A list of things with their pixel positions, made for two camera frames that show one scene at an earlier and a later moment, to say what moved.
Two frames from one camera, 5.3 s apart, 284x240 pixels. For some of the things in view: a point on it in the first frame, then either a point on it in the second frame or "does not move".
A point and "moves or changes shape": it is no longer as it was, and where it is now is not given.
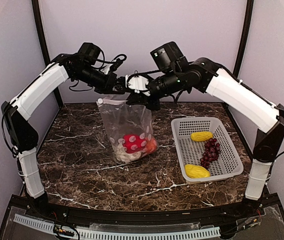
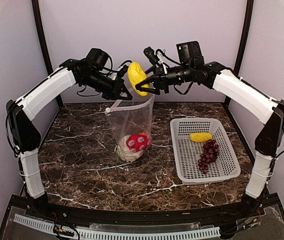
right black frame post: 245,38 does not move
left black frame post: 39,21 does not move
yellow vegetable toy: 201,136 does not move
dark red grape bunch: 212,150 does not move
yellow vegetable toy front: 196,171 → 135,74
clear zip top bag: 128,128 moves or changes shape
